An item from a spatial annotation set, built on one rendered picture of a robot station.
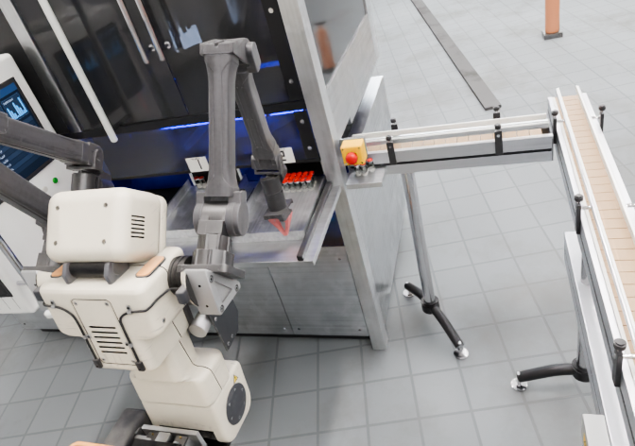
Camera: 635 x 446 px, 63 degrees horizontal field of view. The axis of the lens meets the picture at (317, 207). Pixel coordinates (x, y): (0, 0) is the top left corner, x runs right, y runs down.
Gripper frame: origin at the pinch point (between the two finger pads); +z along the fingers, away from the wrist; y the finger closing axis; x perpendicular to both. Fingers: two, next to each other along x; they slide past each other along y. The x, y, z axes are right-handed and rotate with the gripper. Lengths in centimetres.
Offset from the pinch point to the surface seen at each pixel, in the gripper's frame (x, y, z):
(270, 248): 5.0, -2.9, 3.7
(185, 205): 49, 25, -1
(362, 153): -21.9, 28.1, -12.3
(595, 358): -84, -12, 39
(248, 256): 11.7, -6.1, 4.0
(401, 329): -17, 54, 85
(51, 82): 84, 25, -55
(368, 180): -21.1, 31.6, -0.6
